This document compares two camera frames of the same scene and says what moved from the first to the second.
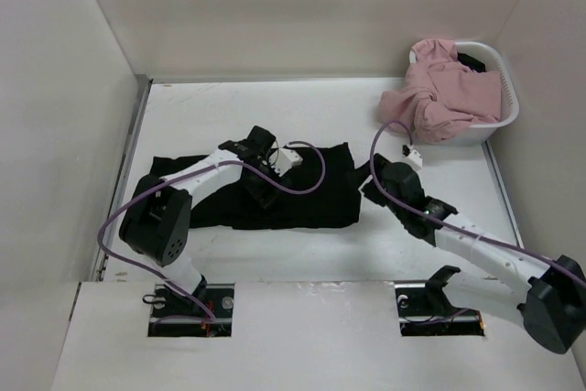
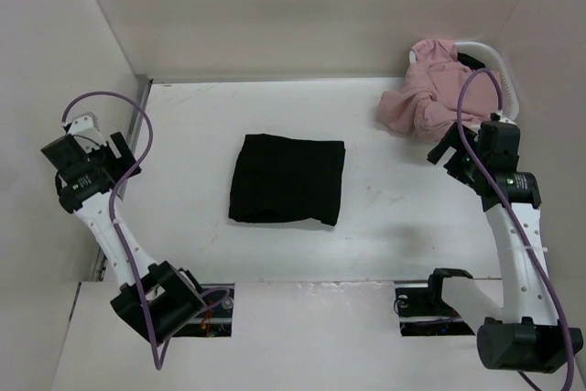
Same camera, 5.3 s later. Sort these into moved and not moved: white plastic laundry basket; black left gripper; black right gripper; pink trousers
Moved: black left gripper; black right gripper
Not moved: pink trousers; white plastic laundry basket
